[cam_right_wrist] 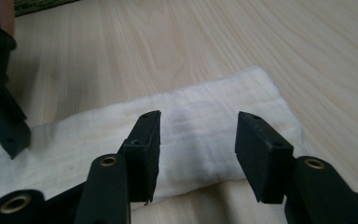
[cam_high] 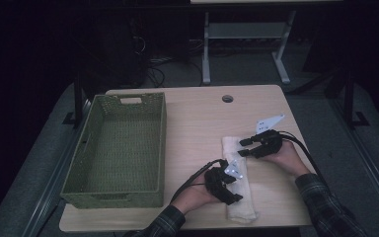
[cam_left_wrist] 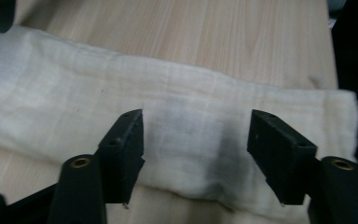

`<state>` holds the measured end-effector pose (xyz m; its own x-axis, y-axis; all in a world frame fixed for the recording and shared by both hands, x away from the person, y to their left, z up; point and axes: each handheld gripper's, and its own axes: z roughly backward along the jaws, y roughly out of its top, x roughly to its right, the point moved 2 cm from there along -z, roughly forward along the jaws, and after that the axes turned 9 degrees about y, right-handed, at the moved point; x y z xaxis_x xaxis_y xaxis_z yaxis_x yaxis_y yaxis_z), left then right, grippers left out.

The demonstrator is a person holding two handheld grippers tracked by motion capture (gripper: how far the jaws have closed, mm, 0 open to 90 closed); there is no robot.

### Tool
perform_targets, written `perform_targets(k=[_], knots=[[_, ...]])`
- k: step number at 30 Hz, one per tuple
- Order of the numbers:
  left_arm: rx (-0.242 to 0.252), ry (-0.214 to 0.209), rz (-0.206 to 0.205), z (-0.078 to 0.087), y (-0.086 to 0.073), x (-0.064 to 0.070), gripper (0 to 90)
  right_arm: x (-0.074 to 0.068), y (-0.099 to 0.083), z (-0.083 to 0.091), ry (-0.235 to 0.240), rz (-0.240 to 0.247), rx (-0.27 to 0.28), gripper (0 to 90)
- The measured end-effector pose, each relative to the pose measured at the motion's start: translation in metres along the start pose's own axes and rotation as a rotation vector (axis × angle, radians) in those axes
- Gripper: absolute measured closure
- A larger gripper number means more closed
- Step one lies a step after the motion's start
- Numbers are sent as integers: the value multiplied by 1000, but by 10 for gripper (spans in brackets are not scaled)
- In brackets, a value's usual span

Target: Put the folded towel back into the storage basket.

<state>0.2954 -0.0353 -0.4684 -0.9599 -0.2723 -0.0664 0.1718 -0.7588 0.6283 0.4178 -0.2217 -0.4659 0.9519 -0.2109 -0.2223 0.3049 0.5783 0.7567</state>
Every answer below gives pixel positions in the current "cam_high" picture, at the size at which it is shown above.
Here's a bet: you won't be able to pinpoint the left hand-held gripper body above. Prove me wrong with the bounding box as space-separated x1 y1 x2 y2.
204 158 245 202

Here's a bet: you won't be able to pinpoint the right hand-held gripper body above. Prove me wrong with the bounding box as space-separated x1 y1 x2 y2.
251 113 286 160

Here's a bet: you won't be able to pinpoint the white cloth with brown print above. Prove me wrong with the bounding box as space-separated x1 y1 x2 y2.
221 135 259 225

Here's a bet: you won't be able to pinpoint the green woven basket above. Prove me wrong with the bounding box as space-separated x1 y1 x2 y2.
59 92 168 210

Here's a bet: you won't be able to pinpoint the person's right hand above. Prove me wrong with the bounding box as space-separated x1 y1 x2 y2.
263 139 312 179

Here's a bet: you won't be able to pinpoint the person's left hand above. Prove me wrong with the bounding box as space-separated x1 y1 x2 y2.
172 171 226 215

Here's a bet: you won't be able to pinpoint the black metal stand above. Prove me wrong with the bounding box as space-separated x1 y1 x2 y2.
62 70 87 129
341 65 371 129

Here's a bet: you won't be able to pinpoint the grey metal desk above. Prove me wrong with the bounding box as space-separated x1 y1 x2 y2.
189 0 343 86

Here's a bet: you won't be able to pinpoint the dark cabinet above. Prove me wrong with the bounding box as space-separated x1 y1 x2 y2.
78 13 149 88

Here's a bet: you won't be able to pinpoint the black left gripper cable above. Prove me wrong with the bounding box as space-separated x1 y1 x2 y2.
170 158 225 203

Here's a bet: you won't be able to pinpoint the grey metal floor rail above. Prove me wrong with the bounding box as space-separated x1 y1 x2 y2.
329 98 379 228
21 98 92 237

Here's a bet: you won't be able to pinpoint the black floor cables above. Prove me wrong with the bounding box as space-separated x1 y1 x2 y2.
129 33 205 88

